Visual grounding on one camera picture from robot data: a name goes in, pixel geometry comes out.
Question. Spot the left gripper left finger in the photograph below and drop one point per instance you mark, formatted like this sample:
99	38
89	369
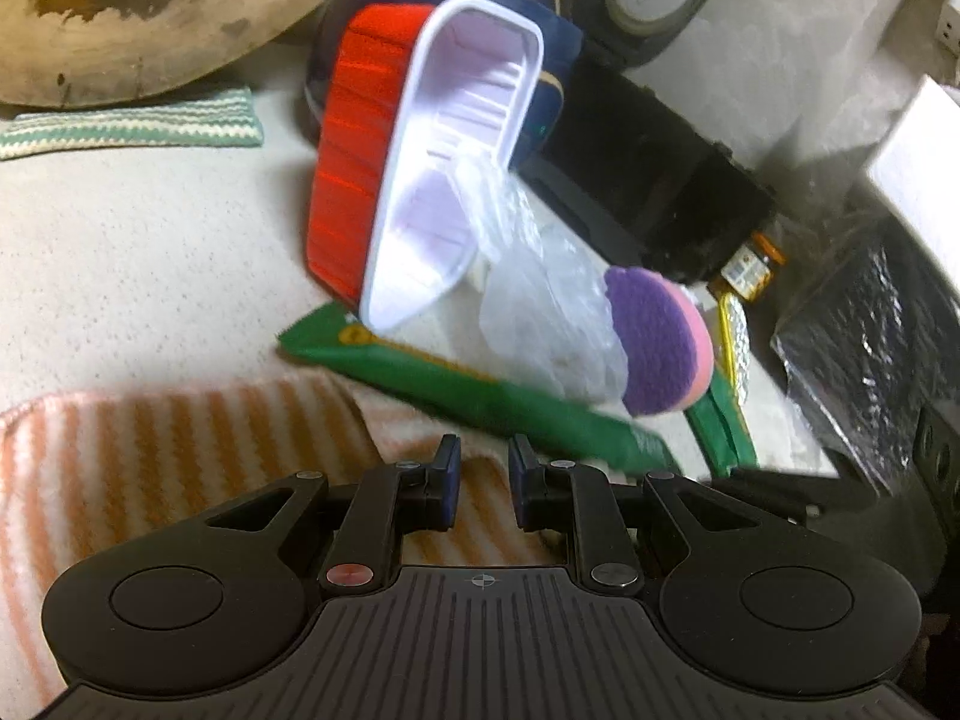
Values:
389	503

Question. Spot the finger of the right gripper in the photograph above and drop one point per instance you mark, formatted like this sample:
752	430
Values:
801	497

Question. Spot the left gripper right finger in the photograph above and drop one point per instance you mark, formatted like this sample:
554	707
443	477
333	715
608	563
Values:
577	502

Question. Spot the green packet long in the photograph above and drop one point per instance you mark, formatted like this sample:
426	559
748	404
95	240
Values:
330	337

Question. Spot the purple pink snack wrapper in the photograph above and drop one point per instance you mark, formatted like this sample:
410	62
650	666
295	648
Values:
667	345

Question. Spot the clear plastic bag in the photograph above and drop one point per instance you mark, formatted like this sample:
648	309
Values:
544	312

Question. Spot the red white plastic tray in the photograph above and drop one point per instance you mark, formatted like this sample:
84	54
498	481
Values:
414	88

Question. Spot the yellow comb brush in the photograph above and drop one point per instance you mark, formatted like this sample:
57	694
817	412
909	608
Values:
734	344

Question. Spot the sauce jar orange lid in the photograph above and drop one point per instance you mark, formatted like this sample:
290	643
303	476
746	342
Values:
750	270

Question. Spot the pink striped dish cloth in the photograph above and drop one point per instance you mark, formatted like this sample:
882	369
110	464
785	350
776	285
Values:
82	472

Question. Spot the white foam box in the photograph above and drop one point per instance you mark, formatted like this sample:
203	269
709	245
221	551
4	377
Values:
914	173

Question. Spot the black rice cooker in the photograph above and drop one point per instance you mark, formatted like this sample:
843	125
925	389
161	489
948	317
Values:
633	178

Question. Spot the green white striped cloth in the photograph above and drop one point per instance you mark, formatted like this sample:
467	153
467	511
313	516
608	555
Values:
221	117

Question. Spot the round wooden cutting board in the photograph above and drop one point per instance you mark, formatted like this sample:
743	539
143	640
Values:
69	54

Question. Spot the white wall power outlet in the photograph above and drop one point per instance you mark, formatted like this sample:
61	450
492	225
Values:
948	26

